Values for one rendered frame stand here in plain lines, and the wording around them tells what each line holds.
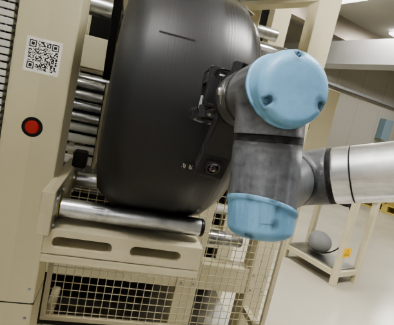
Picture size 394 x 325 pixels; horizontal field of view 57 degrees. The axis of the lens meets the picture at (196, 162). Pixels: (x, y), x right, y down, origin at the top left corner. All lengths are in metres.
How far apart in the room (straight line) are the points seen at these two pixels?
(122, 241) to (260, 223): 0.52
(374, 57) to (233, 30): 6.64
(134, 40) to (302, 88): 0.43
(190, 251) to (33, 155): 0.43
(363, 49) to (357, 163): 7.08
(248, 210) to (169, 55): 0.40
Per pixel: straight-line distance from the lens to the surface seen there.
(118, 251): 0.86
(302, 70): 0.36
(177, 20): 0.74
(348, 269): 3.49
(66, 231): 0.85
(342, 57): 7.74
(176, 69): 0.69
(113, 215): 0.85
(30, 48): 0.91
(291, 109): 0.35
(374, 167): 0.47
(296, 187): 0.39
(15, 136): 0.92
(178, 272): 0.89
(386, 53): 7.27
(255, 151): 0.36
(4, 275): 1.03
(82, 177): 1.12
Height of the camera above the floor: 1.18
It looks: 8 degrees down
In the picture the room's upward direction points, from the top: 13 degrees clockwise
